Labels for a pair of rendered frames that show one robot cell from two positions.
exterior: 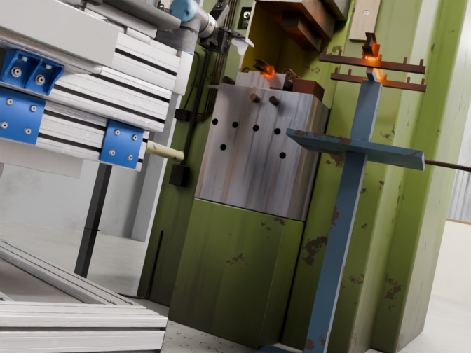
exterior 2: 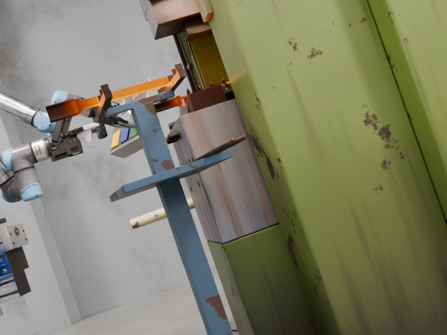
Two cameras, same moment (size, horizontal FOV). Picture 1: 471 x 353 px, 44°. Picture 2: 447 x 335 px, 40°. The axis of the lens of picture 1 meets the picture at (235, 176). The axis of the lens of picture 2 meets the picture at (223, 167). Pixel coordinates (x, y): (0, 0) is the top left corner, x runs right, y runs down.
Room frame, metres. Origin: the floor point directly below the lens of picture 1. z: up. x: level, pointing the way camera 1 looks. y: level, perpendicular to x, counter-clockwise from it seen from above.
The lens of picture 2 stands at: (0.89, -1.89, 0.66)
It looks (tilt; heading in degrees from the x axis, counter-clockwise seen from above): 1 degrees up; 53
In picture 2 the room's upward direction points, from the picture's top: 19 degrees counter-clockwise
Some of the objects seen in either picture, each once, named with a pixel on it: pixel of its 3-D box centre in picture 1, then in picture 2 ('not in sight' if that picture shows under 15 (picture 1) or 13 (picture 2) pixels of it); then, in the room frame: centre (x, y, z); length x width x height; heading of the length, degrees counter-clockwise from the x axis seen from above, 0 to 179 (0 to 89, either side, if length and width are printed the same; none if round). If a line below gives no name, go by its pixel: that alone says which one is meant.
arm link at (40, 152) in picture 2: (202, 24); (40, 149); (1.71, 0.19, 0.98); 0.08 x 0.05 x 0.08; 64
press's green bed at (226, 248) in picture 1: (254, 270); (305, 276); (2.38, -0.16, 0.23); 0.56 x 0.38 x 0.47; 154
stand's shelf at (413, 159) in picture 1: (357, 150); (165, 177); (1.83, -0.36, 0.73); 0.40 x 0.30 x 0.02; 70
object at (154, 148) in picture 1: (152, 148); (180, 207); (2.27, 0.34, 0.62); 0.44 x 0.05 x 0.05; 154
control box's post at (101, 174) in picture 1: (106, 160); not in sight; (2.37, 0.52, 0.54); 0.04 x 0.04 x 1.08; 64
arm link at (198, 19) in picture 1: (188, 15); (19, 157); (1.65, 0.23, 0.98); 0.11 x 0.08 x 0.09; 154
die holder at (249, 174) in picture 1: (278, 159); (264, 158); (2.38, -0.16, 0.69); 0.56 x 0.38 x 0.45; 154
